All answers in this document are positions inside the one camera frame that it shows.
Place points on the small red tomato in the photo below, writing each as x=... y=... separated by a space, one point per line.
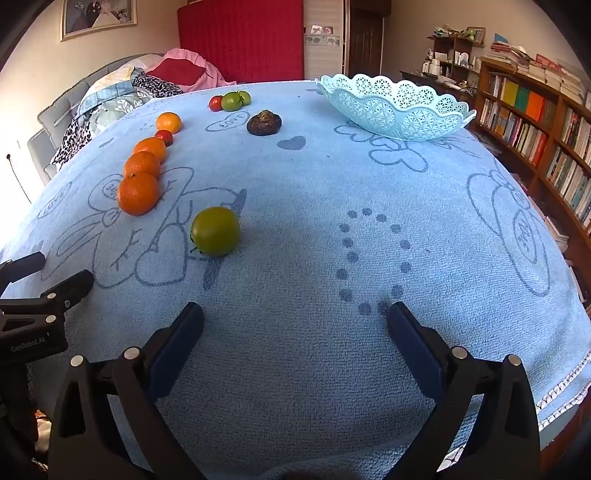
x=165 y=136
x=215 y=103

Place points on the dark brown round fruit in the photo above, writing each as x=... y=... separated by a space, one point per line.
x=264 y=123

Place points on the blue denim cloth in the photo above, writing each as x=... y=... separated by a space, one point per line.
x=108 y=94

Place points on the white kettle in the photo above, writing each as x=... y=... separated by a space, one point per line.
x=434 y=67

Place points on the small green tomato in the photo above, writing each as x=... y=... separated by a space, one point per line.
x=245 y=97
x=231 y=102

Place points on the leopard print cloth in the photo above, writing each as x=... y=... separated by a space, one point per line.
x=71 y=141
x=154 y=85

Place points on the dark wooden door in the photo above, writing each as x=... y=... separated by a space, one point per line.
x=365 y=44

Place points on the floral grey quilt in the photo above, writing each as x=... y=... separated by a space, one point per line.
x=113 y=108

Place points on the orange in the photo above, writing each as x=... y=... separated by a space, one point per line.
x=138 y=194
x=142 y=164
x=149 y=147
x=168 y=122

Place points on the pile of clothes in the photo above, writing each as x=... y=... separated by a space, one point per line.
x=51 y=115

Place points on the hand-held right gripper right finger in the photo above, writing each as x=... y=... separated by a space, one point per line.
x=415 y=350

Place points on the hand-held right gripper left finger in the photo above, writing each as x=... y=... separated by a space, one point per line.
x=178 y=350

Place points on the dark wooden desk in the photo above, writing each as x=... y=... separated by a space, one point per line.
x=429 y=79

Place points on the white wardrobe door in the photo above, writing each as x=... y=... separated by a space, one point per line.
x=323 y=55

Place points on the red padded wall panel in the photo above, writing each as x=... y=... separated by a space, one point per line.
x=240 y=41

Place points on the large green tomato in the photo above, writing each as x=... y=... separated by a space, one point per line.
x=215 y=230

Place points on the pink cloth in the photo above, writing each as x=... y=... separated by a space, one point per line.
x=207 y=74

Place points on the red pillow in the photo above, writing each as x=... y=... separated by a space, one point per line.
x=178 y=71

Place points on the framed wall photo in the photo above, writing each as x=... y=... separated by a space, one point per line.
x=97 y=16

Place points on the wooden desk hutch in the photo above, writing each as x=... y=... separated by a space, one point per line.
x=455 y=50

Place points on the wooden bookshelf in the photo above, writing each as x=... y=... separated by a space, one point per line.
x=545 y=134

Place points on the small picture frame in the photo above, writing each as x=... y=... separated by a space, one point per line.
x=475 y=34

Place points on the blue printed blanket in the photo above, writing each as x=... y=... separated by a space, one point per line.
x=300 y=240

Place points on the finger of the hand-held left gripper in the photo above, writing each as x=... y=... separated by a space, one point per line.
x=23 y=267
x=69 y=290

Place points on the stack of books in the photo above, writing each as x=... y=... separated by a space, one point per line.
x=545 y=67

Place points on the light blue plastic basket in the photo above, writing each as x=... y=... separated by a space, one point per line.
x=406 y=117

